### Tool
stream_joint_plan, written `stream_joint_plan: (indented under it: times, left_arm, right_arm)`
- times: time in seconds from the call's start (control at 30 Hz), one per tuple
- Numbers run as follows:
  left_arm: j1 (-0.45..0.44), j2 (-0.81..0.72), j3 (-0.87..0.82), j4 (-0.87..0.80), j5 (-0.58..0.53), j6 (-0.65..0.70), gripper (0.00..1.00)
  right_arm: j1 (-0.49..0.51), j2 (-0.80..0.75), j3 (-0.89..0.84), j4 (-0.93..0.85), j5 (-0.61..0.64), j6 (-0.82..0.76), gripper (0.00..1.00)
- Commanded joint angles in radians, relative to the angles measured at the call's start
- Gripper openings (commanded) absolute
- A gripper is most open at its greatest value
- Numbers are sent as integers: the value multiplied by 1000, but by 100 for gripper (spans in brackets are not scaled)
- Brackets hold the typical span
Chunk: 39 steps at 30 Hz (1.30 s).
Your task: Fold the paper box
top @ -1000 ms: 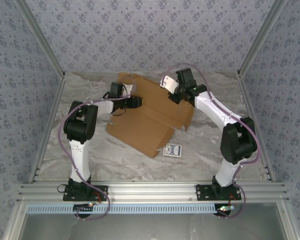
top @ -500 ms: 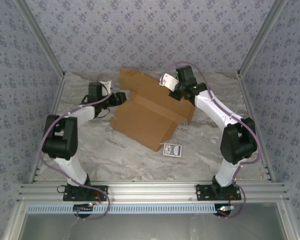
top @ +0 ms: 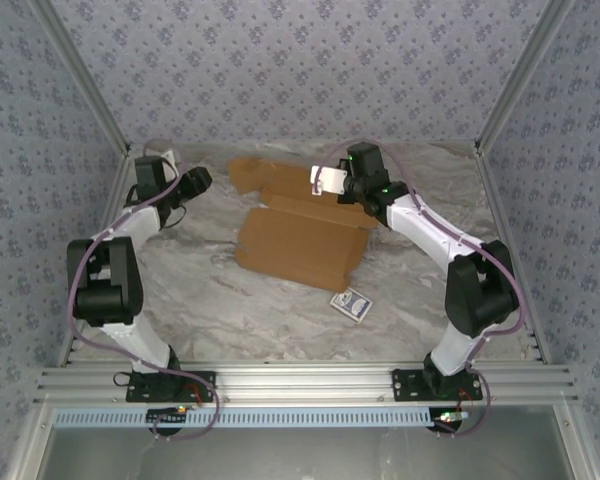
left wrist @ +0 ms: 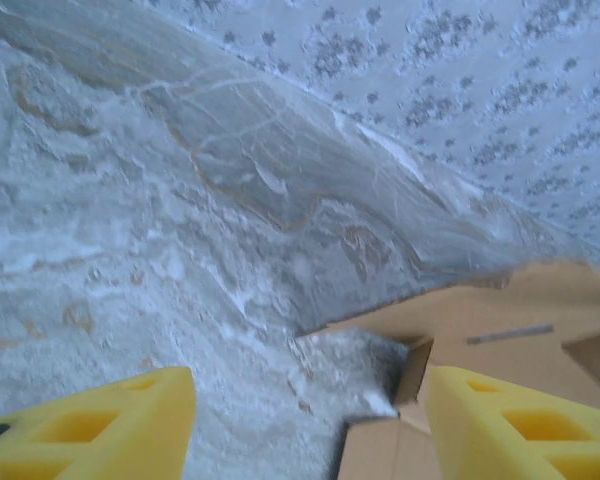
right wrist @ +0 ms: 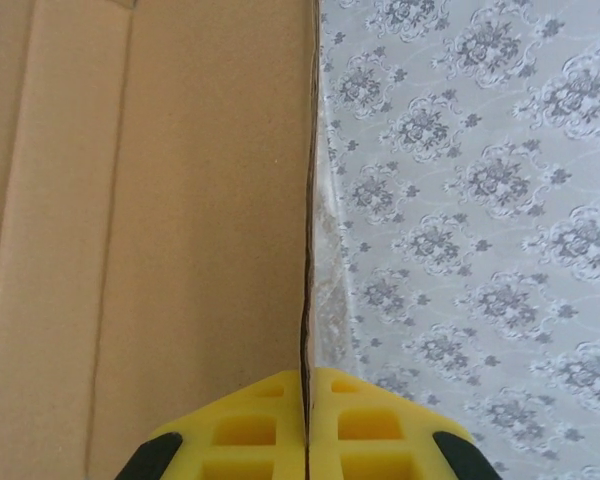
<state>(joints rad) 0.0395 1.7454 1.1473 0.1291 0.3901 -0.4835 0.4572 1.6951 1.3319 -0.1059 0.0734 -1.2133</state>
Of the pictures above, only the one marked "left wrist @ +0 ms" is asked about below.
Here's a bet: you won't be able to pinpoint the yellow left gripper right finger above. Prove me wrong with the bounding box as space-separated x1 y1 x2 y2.
423 365 600 480

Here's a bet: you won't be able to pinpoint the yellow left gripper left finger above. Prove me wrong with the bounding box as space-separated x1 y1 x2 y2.
0 365 198 480

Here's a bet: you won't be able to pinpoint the brown cardboard box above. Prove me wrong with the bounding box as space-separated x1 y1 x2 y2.
296 258 600 480

